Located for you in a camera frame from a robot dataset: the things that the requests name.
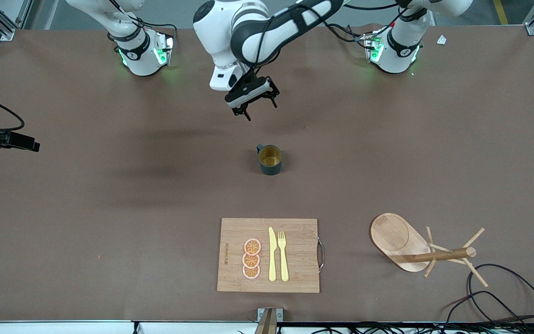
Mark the dark green cup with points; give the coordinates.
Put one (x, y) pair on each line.
(270, 167)

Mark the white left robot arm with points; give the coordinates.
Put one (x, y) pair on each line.
(220, 28)

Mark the wooden cup rack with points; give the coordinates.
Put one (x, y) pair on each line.
(394, 239)

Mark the brown table mat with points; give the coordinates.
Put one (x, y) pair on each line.
(155, 195)

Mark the orange slice toy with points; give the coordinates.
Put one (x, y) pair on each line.
(251, 261)
(252, 247)
(251, 272)

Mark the yellow plastic knife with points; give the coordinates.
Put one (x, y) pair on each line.
(272, 260)

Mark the wooden cutting board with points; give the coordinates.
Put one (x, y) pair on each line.
(295, 260)

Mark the yellow plastic fork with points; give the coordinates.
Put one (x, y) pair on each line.
(284, 264)

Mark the white paper scrap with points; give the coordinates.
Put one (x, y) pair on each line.
(441, 40)

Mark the brown wooden bar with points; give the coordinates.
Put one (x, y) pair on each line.
(267, 324)

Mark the white table frame rail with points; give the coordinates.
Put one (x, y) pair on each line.
(63, 328)

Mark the metal clamp bracket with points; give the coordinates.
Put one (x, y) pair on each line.
(279, 314)

